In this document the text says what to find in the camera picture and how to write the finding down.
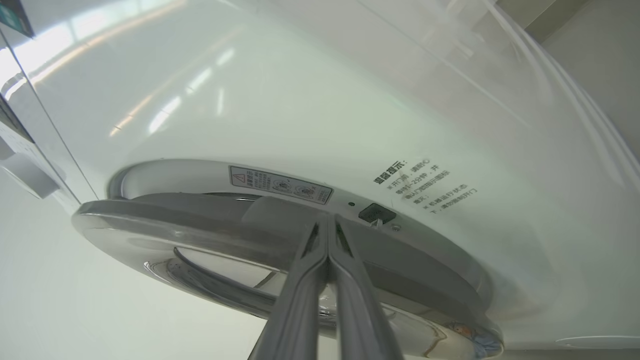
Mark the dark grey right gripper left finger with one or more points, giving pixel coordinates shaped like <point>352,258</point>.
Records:
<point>295,310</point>

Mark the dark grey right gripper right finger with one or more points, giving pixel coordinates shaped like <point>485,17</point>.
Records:
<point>360,310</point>

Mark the round glass washing machine door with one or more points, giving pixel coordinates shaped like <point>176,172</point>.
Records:
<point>200,225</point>

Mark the black door lock socket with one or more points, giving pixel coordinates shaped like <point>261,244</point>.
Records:
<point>377,213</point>

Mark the white front-load washing machine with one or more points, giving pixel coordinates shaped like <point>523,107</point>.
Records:
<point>300,100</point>

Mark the grey warning label sticker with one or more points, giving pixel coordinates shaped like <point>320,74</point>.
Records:
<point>280,184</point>

